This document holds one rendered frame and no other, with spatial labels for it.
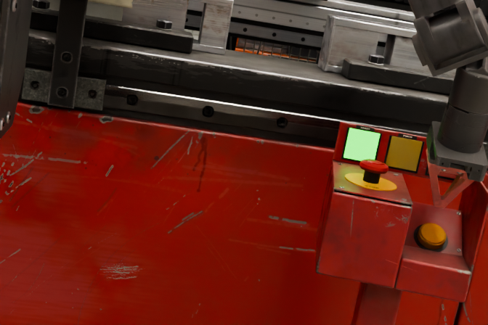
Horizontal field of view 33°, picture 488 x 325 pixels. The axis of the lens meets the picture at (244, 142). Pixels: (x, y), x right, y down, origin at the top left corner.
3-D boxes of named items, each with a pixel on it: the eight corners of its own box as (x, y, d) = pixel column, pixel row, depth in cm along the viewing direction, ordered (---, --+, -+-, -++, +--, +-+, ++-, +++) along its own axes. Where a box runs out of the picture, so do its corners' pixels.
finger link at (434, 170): (460, 193, 116) (479, 134, 111) (465, 220, 109) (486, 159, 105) (412, 183, 116) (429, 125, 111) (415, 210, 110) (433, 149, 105)
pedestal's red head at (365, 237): (314, 273, 110) (342, 144, 106) (316, 235, 125) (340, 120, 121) (465, 304, 109) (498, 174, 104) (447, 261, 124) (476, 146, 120)
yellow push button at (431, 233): (415, 250, 114) (418, 241, 113) (415, 228, 117) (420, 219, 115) (442, 255, 114) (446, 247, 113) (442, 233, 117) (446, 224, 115)
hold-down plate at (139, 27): (3, 24, 131) (6, 5, 131) (9, 20, 137) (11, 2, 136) (191, 54, 135) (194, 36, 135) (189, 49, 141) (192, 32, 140)
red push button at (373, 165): (355, 187, 112) (361, 162, 111) (354, 179, 116) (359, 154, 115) (385, 193, 111) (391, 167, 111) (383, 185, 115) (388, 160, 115)
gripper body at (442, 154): (476, 141, 112) (491, 92, 108) (484, 178, 103) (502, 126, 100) (428, 132, 112) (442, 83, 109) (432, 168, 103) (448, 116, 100)
